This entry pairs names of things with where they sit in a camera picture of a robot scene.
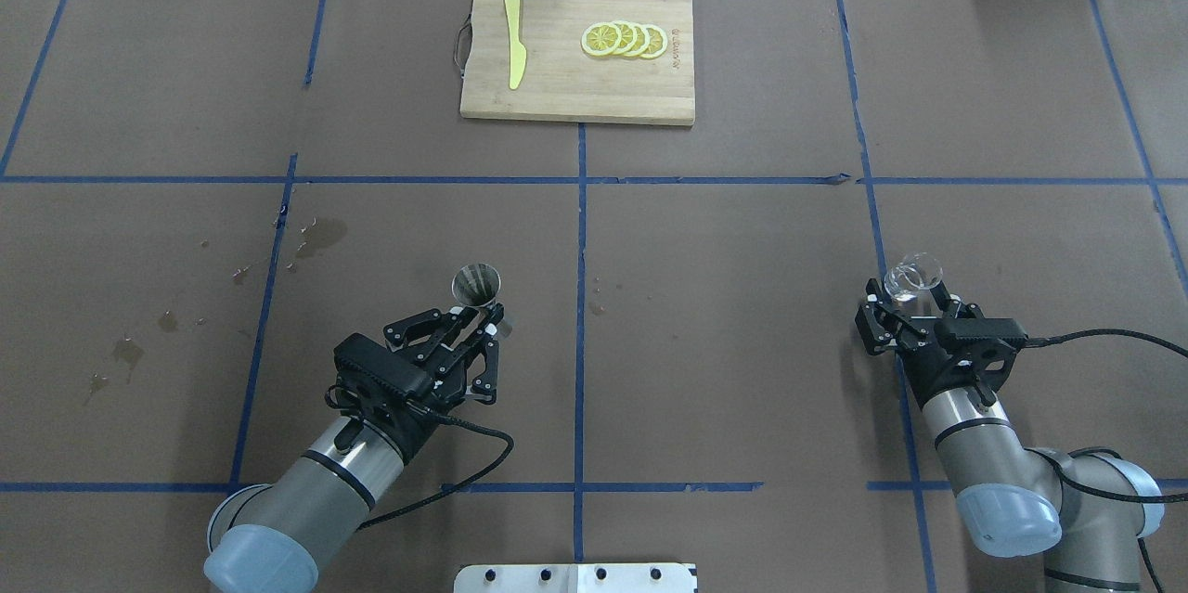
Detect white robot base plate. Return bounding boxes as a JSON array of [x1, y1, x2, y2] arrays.
[[453, 562, 700, 592]]

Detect wooden cutting board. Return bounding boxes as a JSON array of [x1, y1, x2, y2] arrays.
[[459, 0, 696, 127]]

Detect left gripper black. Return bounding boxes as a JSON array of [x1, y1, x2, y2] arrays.
[[329, 303, 505, 460]]

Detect steel jigger cup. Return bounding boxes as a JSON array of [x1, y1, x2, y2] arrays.
[[451, 263, 503, 314]]

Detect clear glass measuring cup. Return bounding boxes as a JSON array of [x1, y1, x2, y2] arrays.
[[883, 251, 944, 304]]

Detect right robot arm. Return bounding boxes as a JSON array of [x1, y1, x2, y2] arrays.
[[857, 278, 1184, 592]]

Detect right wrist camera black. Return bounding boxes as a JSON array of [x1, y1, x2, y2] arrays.
[[933, 317, 1028, 354]]

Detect lemon slice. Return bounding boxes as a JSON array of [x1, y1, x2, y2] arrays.
[[580, 23, 621, 58], [613, 19, 640, 56], [625, 23, 651, 58], [637, 25, 669, 59]]

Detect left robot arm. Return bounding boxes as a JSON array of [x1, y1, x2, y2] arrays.
[[203, 303, 514, 592]]

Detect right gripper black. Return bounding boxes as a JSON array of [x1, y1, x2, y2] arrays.
[[857, 279, 1020, 406]]

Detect yellow plastic knife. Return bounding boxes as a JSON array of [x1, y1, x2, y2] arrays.
[[503, 0, 529, 92]]

